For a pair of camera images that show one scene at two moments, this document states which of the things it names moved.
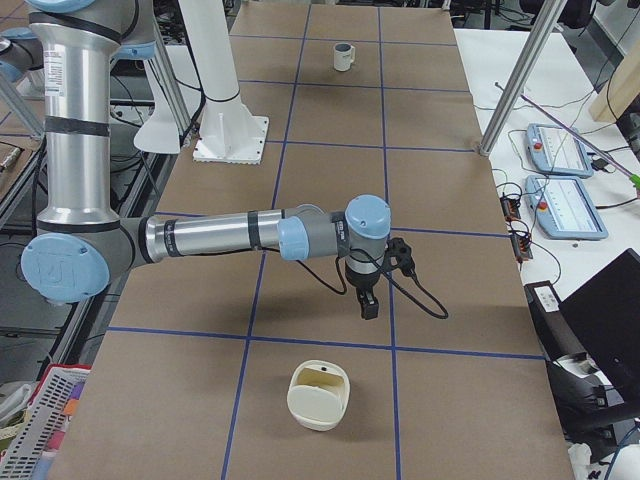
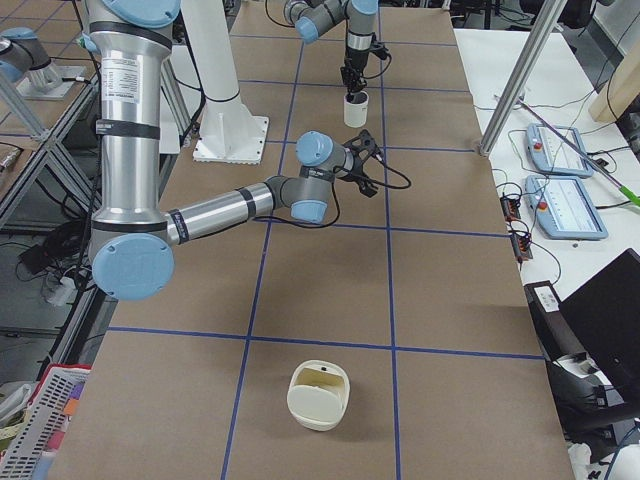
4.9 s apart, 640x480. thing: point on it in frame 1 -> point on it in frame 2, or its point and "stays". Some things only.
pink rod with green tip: (633, 177) -> (629, 194)
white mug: (344, 55) -> (355, 105)
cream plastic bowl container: (319, 393) stays
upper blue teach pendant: (556, 149) stays
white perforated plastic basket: (34, 450) stays
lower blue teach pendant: (562, 208) stays
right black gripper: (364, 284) -> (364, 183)
